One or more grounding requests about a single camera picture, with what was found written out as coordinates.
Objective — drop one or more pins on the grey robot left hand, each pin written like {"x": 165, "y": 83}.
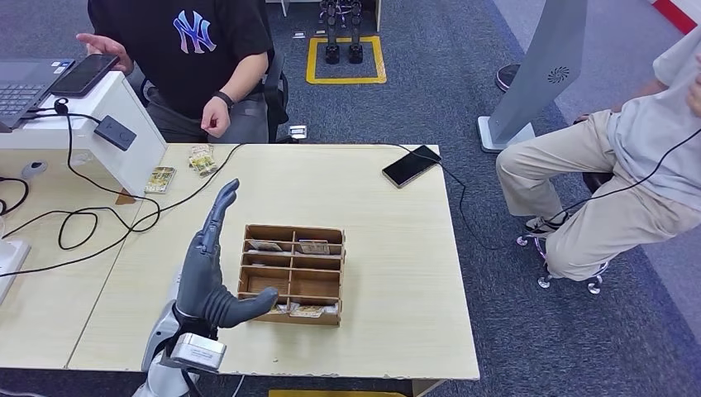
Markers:
{"x": 200, "y": 285}

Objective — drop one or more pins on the guest person's left hand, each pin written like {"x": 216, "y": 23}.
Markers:
{"x": 215, "y": 118}

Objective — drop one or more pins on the operator person's left hand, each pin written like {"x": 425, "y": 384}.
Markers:
{"x": 695, "y": 87}

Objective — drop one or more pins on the guest person's right hand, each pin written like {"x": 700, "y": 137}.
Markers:
{"x": 107, "y": 49}

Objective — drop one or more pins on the ID card yellow tree print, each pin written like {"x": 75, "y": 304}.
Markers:
{"x": 206, "y": 167}

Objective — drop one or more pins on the wooden card organizer box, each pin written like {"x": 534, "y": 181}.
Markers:
{"x": 315, "y": 285}

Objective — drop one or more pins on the key card tree avenue print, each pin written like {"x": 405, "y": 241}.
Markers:
{"x": 315, "y": 247}

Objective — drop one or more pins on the guest person's left forearm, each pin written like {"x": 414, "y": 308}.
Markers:
{"x": 246, "y": 77}

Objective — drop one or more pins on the guest person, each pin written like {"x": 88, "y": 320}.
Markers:
{"x": 181, "y": 71}

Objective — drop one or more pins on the card stack yellow print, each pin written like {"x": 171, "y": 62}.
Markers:
{"x": 161, "y": 181}

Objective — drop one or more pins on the operator person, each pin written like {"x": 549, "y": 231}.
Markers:
{"x": 602, "y": 230}

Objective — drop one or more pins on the black wristwatch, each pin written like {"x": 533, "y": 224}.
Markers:
{"x": 223, "y": 98}

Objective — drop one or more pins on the black office chair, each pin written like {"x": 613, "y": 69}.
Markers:
{"x": 276, "y": 93}

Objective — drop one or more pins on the white display board red stripe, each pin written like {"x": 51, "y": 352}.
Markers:
{"x": 673, "y": 13}

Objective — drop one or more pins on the small black box device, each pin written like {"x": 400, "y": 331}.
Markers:
{"x": 116, "y": 133}

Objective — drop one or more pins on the small white floor box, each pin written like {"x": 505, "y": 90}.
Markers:
{"x": 298, "y": 132}

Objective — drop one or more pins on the white desk riser box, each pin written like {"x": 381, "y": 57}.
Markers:
{"x": 139, "y": 159}

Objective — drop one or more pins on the dark grey laptop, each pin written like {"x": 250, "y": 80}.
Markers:
{"x": 22, "y": 90}

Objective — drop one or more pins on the stool with chrome casters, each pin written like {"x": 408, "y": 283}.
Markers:
{"x": 597, "y": 181}

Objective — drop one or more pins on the grey kiosk stand white base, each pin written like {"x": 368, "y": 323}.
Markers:
{"x": 539, "y": 66}

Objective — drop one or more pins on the white flat device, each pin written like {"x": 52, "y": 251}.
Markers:
{"x": 12, "y": 268}

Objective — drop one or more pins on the dark round floor object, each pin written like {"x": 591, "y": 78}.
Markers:
{"x": 505, "y": 78}

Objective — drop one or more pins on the black smartphone gold edge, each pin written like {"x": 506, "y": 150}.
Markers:
{"x": 412, "y": 166}

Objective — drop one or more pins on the pale table leg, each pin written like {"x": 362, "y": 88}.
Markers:
{"x": 427, "y": 389}

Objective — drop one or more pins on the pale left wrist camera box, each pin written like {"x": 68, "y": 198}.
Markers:
{"x": 200, "y": 350}

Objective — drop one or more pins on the white gantry frame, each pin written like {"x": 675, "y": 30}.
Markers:
{"x": 379, "y": 16}

